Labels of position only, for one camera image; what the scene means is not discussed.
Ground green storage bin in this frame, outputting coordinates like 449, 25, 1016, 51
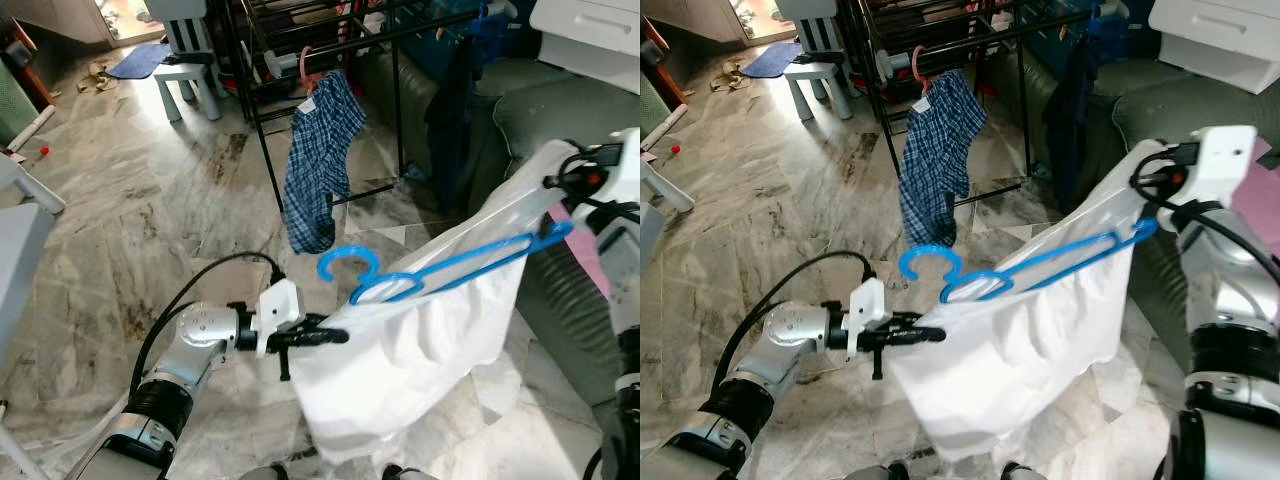
640, 70, 666, 136
0, 55, 36, 146

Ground blue floor mat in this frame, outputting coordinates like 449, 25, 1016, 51
740, 42, 806, 79
105, 42, 176, 81

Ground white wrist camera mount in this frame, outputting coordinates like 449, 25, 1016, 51
846, 277, 891, 359
1180, 125, 1258, 206
590, 128, 641, 206
256, 278, 306, 359

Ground green leather sofa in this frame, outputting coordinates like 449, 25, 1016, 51
360, 50, 641, 406
985, 50, 1280, 381

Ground white cloth garment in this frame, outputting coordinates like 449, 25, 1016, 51
888, 138, 1176, 463
288, 140, 581, 466

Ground navy garment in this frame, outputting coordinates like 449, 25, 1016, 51
1043, 40, 1101, 211
425, 40, 491, 216

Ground blue plaid shorts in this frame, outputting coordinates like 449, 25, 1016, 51
282, 70, 368, 254
898, 70, 989, 249

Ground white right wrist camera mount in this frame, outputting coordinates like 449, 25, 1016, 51
1180, 125, 1258, 206
590, 128, 641, 206

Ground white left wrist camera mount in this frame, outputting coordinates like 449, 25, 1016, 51
256, 278, 306, 359
846, 277, 891, 359

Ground pink sheet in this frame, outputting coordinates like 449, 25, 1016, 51
1225, 150, 1280, 251
570, 200, 616, 296

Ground white drawer cabinet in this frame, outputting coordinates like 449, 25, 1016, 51
530, 0, 641, 94
1148, 0, 1280, 94

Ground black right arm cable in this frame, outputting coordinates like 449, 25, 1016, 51
1130, 148, 1280, 291

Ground white tube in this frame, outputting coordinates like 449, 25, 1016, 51
5, 105, 59, 151
645, 103, 691, 151

